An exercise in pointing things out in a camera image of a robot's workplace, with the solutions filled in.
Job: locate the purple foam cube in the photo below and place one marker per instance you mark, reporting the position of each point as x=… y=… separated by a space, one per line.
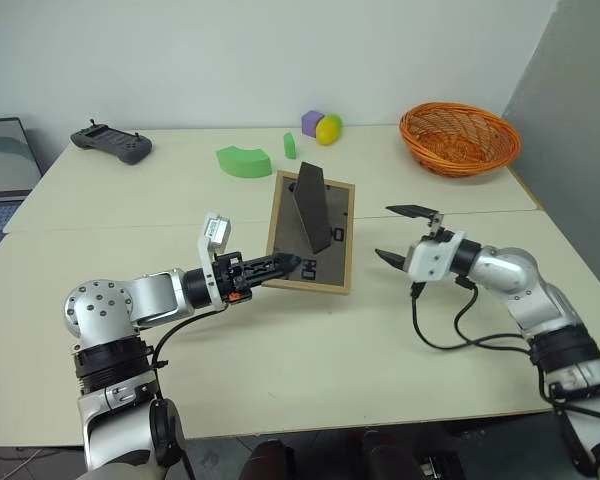
x=310 y=122

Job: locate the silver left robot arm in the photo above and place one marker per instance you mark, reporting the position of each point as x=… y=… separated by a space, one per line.
x=155 y=295

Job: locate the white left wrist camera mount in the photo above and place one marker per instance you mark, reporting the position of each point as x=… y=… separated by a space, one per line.
x=215 y=234

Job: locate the black handheld remote controller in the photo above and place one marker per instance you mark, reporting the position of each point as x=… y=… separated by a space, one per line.
x=112 y=142

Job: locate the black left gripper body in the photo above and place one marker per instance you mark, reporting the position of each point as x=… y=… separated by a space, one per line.
x=232 y=280

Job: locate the grey laptop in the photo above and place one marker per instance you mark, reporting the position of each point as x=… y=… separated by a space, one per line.
x=2 y=160

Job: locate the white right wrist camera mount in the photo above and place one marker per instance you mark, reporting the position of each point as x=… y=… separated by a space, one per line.
x=432 y=260

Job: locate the orange wicker basket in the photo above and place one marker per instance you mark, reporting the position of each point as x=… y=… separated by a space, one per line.
x=460 y=145

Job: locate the dark red rounded shape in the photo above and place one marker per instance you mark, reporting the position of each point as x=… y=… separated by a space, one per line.
x=270 y=462

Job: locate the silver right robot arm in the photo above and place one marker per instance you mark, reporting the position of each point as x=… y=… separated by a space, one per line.
x=540 y=300

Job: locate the wooden picture frame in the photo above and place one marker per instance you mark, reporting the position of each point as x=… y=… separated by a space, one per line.
x=330 y=210

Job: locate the green arch foam block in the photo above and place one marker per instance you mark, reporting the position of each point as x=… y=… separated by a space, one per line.
x=242 y=162

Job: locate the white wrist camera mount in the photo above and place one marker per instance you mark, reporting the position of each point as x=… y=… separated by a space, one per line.
x=432 y=260
x=215 y=234

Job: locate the small green foam block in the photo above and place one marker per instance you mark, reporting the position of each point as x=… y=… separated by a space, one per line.
x=290 y=146

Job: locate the yellow green toy fruit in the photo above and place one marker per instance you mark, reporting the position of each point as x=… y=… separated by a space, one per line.
x=328 y=131

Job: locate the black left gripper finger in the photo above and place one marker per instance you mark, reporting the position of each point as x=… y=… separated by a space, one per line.
x=267 y=277
x=275 y=262

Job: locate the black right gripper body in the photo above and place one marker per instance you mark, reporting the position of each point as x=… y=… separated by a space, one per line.
x=434 y=227

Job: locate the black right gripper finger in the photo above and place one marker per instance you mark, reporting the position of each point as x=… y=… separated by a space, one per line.
x=394 y=259
x=412 y=211

